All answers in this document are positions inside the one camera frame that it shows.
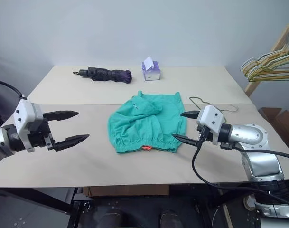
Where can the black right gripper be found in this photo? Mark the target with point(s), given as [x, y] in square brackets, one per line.
[209, 136]

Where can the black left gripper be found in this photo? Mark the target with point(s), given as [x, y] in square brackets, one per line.
[41, 136]

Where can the green shorts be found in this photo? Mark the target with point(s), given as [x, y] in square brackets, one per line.
[146, 123]

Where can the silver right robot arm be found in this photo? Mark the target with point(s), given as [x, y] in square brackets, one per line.
[251, 135]

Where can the purple white tissue box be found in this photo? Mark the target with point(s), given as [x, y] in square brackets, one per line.
[153, 73]

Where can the folded dark purple umbrella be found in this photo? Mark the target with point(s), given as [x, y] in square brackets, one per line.
[106, 74]

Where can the wooden clothes rack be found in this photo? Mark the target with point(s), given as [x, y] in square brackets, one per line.
[252, 86]

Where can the brown wooden boards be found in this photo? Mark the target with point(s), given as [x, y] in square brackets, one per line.
[279, 123]

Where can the dark rounded foot shape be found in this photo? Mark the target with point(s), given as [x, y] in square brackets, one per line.
[169, 219]
[112, 219]

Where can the tan wooden slat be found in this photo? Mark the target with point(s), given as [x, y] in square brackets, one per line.
[227, 216]

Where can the bunch of hangers on rack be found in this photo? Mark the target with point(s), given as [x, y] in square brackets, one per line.
[277, 71]

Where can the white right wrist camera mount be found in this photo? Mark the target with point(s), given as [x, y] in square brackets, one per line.
[211, 118]

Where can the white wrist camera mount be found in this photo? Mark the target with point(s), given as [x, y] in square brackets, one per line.
[28, 114]
[211, 118]

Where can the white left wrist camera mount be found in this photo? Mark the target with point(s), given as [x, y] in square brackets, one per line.
[28, 114]

